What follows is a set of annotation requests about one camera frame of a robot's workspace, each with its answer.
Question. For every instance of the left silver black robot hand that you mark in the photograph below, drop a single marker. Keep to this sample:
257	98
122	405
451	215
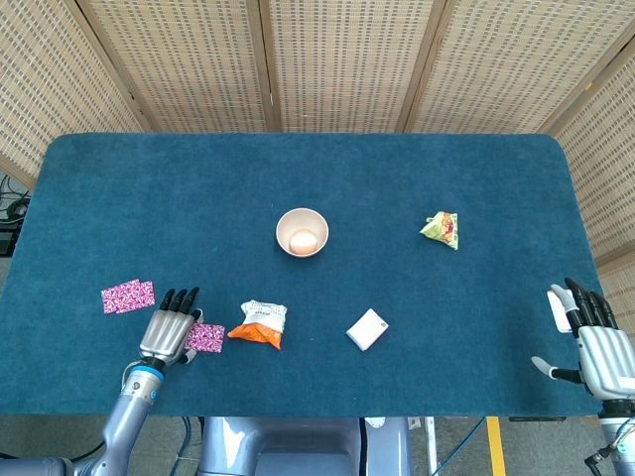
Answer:
164	337

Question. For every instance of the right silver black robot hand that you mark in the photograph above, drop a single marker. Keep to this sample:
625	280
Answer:
605	362

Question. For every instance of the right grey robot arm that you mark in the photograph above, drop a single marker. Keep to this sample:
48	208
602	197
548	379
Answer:
622	436

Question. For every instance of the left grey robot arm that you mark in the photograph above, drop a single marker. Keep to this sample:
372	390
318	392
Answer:
124	421

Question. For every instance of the orange white snack bag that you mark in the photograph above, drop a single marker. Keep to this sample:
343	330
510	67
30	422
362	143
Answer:
258	322

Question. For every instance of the teal felt table mat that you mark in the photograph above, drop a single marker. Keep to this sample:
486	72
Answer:
149	198

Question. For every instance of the beige round bowl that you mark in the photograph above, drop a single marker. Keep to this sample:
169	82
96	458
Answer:
287	222

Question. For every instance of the pale brown egg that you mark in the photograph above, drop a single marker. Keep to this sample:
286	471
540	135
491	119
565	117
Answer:
303	242

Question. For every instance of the grey blue robot torso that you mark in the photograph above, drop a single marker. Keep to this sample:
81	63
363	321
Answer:
297	446

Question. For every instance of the black box device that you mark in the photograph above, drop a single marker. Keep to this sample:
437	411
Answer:
6	242

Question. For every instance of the white table leg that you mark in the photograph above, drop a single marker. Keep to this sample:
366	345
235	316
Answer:
429	446

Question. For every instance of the white tissue pack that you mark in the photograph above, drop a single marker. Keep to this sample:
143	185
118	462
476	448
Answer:
367	329

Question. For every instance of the green snack bag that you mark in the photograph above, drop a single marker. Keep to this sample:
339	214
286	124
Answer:
441	230

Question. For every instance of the woven bamboo folding screen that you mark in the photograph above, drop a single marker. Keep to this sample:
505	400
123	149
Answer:
347	59

